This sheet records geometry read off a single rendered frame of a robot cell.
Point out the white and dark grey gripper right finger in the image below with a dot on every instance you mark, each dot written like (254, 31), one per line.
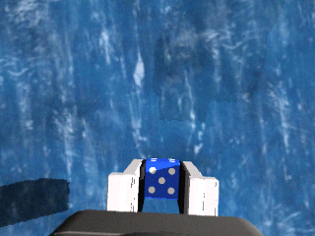
(202, 192)

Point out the blue die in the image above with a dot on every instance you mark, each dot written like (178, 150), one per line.
(161, 178)

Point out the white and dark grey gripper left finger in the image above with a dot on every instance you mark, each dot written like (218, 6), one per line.
(123, 191)

